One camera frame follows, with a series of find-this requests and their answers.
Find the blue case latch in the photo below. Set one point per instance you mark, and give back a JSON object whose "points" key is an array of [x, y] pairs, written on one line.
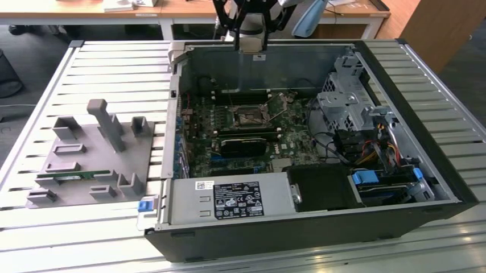
{"points": [[146, 206]]}

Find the CPU socket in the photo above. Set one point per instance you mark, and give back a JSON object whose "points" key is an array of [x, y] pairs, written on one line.
{"points": [[250, 118]]}

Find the thin metal locking lever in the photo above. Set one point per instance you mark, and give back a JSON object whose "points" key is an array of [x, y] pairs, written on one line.
{"points": [[281, 113]]}

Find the silver chipset heatsink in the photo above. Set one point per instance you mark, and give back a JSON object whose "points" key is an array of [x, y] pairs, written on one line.
{"points": [[281, 165]]}

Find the black graphics card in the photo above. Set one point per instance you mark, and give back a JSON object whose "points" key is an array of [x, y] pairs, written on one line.
{"points": [[244, 148]]}

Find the brown wooden cabinet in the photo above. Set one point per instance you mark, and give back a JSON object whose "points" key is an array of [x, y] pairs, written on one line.
{"points": [[437, 28]]}

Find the green RAM stick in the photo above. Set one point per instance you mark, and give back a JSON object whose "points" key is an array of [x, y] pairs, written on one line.
{"points": [[87, 173]]}

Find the white paper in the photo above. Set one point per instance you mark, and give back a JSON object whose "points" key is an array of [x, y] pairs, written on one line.
{"points": [[342, 3]]}

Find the silver drive cage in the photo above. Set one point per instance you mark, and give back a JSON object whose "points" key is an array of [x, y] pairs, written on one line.
{"points": [[342, 113]]}

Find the green motherboard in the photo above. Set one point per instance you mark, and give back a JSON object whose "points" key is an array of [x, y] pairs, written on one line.
{"points": [[296, 142]]}

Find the grey parts rack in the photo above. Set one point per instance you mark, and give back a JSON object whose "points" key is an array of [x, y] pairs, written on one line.
{"points": [[95, 159]]}

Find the blue disk carrier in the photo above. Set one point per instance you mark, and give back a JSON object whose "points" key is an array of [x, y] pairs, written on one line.
{"points": [[365, 177]]}

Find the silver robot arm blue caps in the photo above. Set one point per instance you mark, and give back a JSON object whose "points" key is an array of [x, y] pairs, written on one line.
{"points": [[253, 27]]}

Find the black rating label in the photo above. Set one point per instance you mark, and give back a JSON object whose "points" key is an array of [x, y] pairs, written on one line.
{"points": [[237, 199]]}

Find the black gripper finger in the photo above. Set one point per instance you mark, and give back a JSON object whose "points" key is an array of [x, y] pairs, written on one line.
{"points": [[224, 15], [286, 20]]}

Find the silver square CPU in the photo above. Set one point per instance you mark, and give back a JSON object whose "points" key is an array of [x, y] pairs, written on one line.
{"points": [[253, 45]]}

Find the small blue clip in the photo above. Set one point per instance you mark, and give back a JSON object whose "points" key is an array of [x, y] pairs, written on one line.
{"points": [[417, 174]]}

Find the white barcode sticker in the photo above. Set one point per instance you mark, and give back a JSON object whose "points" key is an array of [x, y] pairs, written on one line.
{"points": [[205, 185]]}

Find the black open PC case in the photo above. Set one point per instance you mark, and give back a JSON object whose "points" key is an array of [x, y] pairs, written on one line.
{"points": [[266, 241]]}

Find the small white case sticker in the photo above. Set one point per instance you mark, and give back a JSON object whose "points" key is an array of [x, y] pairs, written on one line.
{"points": [[260, 57]]}

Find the grey power supply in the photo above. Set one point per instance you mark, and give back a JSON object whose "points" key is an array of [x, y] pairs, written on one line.
{"points": [[182, 199]]}

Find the black RAM slot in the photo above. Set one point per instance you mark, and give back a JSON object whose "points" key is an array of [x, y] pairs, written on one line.
{"points": [[248, 136], [244, 93], [248, 131], [244, 99]]}

